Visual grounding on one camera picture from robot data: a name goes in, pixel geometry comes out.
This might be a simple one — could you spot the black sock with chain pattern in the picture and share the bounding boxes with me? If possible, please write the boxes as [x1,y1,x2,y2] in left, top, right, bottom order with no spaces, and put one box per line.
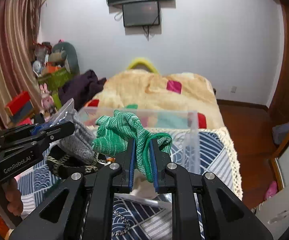
[46,145,108,179]

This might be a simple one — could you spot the green knitted glove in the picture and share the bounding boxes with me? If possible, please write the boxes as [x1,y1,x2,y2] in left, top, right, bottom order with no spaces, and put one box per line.
[91,110,173,183]

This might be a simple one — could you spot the black white braided cord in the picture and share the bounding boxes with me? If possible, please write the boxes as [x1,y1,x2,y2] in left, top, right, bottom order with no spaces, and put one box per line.
[111,209,133,237]

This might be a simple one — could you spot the white fluffy sock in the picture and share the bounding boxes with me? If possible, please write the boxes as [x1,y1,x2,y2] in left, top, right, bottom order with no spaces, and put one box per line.
[131,173,158,199]

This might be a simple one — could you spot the clear plastic storage box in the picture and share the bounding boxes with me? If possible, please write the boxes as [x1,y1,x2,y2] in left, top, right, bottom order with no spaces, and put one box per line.
[78,107,200,179]

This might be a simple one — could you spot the person's left hand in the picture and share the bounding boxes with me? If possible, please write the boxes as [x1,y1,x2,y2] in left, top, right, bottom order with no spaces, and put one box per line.
[5,178,23,216]

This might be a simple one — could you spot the red blue box stack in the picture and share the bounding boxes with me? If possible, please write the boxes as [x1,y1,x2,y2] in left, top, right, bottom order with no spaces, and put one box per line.
[5,91,34,124]

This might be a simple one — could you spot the pink bunny toy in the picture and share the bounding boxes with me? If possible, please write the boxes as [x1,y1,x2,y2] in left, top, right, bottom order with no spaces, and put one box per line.
[39,83,56,116]

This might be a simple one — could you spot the dark purple clothing pile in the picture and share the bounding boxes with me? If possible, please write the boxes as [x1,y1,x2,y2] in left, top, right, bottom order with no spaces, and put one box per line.
[58,69,107,111]

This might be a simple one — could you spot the green cardboard box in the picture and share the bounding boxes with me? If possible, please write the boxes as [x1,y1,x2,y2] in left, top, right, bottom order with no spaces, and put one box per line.
[38,68,74,110]

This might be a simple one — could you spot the white cabinet drawer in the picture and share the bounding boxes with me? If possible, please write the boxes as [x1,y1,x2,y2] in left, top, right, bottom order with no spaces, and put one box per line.
[255,146,289,239]

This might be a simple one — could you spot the grey green plush toy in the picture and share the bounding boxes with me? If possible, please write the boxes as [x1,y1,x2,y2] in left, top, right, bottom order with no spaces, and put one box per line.
[48,42,80,75]

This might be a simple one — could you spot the yellow hoop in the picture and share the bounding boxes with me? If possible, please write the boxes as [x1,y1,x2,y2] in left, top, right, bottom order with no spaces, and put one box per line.
[127,57,159,74]

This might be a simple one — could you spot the beige patchwork blanket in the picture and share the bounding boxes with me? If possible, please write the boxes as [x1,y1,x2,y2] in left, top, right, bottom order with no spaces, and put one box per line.
[93,69,224,129]

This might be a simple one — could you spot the striped red beige curtain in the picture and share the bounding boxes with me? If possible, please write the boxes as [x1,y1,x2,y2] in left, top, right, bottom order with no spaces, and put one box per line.
[0,0,42,130]

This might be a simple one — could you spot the wall power socket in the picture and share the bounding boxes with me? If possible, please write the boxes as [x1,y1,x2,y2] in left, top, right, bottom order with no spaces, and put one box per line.
[231,86,237,93]

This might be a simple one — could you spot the small wall monitor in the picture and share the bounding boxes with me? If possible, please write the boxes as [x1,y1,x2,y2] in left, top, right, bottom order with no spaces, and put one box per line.
[122,1,160,28]

